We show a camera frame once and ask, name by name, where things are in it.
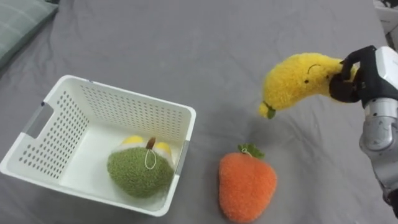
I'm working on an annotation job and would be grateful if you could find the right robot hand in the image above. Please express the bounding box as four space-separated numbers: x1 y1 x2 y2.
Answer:
328 45 398 110

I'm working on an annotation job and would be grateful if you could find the yellow banana soft toy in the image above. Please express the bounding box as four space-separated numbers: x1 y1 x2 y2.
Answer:
257 52 358 120

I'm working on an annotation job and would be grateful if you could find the white furniture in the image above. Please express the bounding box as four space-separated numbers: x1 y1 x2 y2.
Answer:
373 0 398 52

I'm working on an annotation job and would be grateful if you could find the orange strawberry soft toy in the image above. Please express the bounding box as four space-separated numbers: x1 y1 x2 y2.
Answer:
218 143 278 224

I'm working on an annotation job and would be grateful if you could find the grey bed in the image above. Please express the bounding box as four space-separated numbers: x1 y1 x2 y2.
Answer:
0 0 398 224

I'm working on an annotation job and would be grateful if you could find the green durian soft toy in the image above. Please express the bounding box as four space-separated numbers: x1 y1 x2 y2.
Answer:
106 134 175 199

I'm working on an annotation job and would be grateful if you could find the white perforated plastic basket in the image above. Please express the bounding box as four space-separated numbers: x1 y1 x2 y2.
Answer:
0 74 197 218

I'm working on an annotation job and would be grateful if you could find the green pillow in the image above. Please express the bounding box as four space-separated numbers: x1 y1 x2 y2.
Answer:
0 0 59 68

